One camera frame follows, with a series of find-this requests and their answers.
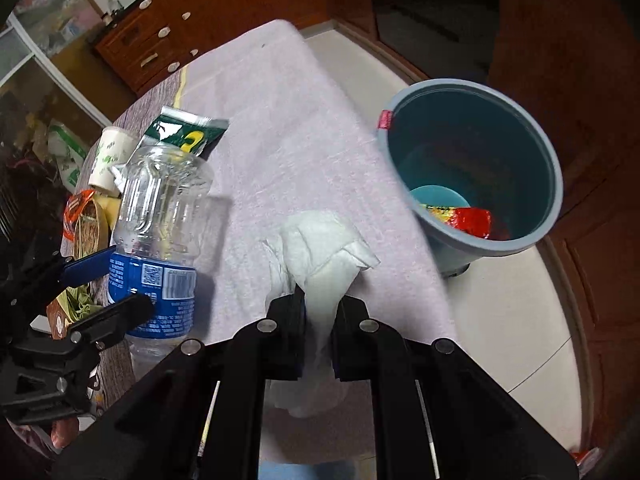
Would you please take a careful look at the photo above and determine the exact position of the grey blue waste bin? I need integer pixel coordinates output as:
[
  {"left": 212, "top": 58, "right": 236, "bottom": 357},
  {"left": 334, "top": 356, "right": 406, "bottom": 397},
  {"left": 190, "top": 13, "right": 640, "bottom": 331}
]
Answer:
[{"left": 376, "top": 78, "right": 564, "bottom": 277}]

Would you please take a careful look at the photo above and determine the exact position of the dark wooden door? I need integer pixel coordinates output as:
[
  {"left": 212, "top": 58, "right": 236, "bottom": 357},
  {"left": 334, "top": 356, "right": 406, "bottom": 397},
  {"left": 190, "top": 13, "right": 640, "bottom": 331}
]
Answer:
[{"left": 487, "top": 0, "right": 640, "bottom": 311}]

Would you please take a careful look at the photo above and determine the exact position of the white paper cup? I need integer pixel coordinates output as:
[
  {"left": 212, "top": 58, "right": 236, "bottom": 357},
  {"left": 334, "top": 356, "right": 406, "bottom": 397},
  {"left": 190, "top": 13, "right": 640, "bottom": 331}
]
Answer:
[{"left": 89, "top": 126, "right": 135, "bottom": 196}]

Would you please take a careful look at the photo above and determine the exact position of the green and white bag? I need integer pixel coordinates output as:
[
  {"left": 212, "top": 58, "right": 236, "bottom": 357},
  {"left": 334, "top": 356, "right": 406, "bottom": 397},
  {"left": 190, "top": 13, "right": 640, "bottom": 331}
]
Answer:
[{"left": 47, "top": 120, "right": 91, "bottom": 192}]

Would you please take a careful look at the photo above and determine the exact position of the orange wafer packet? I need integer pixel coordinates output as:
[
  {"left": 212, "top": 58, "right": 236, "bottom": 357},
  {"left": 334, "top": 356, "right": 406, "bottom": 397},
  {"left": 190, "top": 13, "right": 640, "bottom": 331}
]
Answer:
[{"left": 62, "top": 190, "right": 111, "bottom": 266}]

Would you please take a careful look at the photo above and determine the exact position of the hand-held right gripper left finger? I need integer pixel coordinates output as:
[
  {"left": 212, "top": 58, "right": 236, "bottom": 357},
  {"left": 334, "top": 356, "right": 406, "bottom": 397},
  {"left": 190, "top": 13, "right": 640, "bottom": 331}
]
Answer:
[{"left": 50, "top": 290, "right": 307, "bottom": 480}]

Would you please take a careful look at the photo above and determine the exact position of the wooden drawer cabinet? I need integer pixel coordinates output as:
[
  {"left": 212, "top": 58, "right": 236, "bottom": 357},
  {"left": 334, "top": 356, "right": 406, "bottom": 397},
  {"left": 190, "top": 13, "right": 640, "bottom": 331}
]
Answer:
[{"left": 92, "top": 0, "right": 376, "bottom": 97}]

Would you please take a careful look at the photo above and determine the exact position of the glass sliding door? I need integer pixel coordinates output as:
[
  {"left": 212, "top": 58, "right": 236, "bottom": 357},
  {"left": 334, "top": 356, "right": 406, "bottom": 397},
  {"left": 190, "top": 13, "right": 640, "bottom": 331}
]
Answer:
[{"left": 0, "top": 0, "right": 115, "bottom": 131}]

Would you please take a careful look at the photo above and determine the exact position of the clear plastic bottle blue label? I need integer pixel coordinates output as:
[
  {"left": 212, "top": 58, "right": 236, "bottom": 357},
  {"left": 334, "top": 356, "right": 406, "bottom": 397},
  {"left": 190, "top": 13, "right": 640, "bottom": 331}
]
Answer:
[{"left": 107, "top": 142, "right": 216, "bottom": 376}]

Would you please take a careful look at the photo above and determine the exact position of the green vegetable peel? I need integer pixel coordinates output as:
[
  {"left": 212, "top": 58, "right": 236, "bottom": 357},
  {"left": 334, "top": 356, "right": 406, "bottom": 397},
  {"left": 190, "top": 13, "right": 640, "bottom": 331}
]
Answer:
[{"left": 65, "top": 285, "right": 103, "bottom": 322}]

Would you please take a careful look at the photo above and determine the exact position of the person's left hand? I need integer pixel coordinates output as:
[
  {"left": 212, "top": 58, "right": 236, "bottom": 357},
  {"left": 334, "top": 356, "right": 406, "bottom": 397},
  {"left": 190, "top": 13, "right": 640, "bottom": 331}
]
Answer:
[{"left": 50, "top": 416, "right": 83, "bottom": 453}]

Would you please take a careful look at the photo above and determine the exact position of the white tissue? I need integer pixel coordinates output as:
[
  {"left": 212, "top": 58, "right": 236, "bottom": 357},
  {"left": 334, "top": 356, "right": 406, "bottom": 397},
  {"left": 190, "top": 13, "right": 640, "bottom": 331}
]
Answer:
[{"left": 262, "top": 210, "right": 381, "bottom": 418}]

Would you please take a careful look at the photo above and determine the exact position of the orange-brown snack bag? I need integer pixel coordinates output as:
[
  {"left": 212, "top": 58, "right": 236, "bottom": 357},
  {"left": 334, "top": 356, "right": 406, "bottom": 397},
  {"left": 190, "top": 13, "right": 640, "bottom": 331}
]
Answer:
[{"left": 46, "top": 290, "right": 76, "bottom": 341}]

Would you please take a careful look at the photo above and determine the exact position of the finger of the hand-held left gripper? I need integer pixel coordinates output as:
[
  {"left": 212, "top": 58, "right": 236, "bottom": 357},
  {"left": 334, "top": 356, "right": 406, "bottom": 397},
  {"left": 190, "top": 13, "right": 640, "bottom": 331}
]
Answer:
[
  {"left": 14, "top": 246, "right": 118, "bottom": 307},
  {"left": 66, "top": 292, "right": 157, "bottom": 350}
]

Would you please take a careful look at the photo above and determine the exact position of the green snack packet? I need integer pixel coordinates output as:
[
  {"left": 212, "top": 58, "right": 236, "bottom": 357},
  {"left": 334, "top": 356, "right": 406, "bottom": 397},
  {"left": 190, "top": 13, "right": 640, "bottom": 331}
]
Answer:
[{"left": 137, "top": 106, "right": 230, "bottom": 158}]

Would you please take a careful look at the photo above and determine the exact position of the pale yellow peel piece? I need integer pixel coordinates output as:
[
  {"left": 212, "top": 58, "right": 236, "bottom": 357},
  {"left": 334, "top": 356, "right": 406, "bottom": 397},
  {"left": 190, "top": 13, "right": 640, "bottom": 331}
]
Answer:
[{"left": 95, "top": 195, "right": 122, "bottom": 223}]

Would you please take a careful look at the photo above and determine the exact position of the red snack wrapper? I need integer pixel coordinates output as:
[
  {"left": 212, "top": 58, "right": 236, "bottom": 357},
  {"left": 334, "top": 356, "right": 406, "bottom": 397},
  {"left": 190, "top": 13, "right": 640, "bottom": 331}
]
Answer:
[{"left": 422, "top": 203, "right": 511, "bottom": 241}]

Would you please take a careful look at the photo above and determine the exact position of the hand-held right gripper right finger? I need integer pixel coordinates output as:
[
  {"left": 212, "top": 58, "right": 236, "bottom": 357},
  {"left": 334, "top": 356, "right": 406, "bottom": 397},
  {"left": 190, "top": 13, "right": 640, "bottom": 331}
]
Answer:
[{"left": 330, "top": 296, "right": 581, "bottom": 480}]

